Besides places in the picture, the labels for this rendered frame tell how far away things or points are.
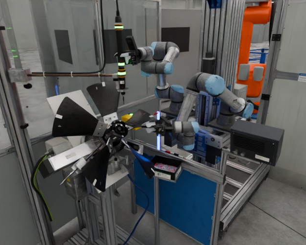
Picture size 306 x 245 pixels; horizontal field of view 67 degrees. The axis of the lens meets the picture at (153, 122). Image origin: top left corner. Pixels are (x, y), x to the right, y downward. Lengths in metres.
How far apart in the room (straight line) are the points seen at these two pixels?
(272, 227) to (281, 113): 1.19
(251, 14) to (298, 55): 2.56
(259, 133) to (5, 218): 1.87
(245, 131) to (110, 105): 0.81
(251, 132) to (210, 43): 0.96
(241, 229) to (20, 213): 1.93
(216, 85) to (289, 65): 1.43
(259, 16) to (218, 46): 3.18
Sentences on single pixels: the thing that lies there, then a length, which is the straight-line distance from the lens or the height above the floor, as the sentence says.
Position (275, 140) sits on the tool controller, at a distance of 1.36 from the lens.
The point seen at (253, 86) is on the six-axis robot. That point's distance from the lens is 5.14.
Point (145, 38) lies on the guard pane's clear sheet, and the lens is 2.63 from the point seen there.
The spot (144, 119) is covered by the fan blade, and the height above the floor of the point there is 1.19.
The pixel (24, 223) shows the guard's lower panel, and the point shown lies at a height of 0.33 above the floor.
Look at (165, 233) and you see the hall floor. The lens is 2.38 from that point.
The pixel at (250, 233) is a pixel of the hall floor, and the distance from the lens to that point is 2.53.
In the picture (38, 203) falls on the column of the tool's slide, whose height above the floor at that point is 0.56.
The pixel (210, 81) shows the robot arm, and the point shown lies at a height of 1.47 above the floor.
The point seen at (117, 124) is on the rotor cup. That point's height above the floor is 1.24.
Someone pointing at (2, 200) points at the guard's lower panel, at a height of 0.63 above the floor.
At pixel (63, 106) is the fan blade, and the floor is 1.39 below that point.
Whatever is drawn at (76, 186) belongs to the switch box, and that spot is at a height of 0.75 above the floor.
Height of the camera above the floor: 1.79
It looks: 23 degrees down
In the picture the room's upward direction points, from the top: 1 degrees counter-clockwise
